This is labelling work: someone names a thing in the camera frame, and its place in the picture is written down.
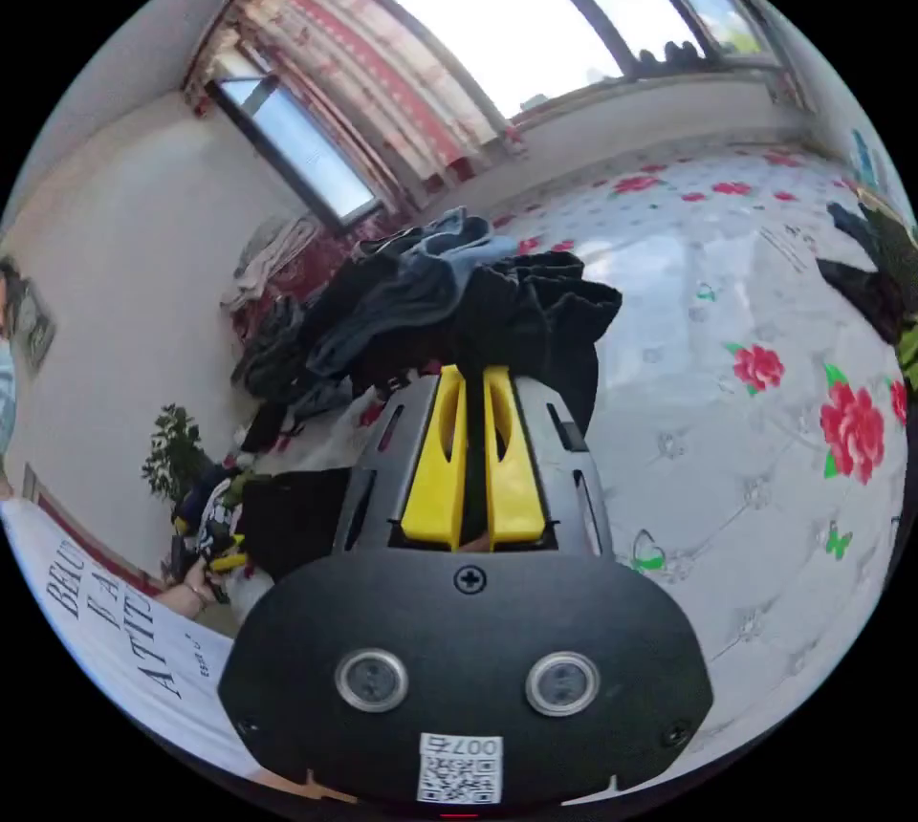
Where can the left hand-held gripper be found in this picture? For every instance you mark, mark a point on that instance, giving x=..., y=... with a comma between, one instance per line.
x=217, y=585

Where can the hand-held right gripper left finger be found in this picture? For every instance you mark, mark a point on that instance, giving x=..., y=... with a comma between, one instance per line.
x=434, y=478

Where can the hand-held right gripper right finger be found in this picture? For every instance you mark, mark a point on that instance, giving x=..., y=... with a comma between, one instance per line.
x=513, y=485

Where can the black long pants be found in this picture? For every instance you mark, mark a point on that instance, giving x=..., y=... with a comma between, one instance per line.
x=545, y=327

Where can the person's right forearm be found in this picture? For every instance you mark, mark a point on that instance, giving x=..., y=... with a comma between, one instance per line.
x=301, y=785

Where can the person's left forearm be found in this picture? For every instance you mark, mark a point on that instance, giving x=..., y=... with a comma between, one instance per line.
x=172, y=600

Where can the person's left hand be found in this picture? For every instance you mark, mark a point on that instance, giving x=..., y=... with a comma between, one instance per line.
x=199, y=585

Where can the green potted plant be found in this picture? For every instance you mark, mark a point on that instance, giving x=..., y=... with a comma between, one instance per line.
x=176, y=453

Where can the person's body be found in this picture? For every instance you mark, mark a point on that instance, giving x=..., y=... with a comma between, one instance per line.
x=107, y=643

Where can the pile of clothes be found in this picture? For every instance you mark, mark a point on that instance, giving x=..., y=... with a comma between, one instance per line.
x=387, y=306

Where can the bed with floral sheet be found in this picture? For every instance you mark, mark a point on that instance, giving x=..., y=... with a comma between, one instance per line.
x=717, y=420

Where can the small dark-framed window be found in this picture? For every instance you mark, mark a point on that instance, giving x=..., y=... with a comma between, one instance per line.
x=301, y=148

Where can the red patterned curtain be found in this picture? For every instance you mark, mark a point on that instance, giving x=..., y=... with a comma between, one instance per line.
x=373, y=76

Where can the black and green clothes heap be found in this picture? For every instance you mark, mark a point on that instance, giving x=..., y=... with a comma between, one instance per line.
x=871, y=277

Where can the large arched window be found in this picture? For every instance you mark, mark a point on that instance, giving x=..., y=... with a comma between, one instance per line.
x=502, y=12

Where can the framed wall picture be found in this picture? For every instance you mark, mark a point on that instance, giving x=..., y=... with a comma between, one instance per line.
x=36, y=327

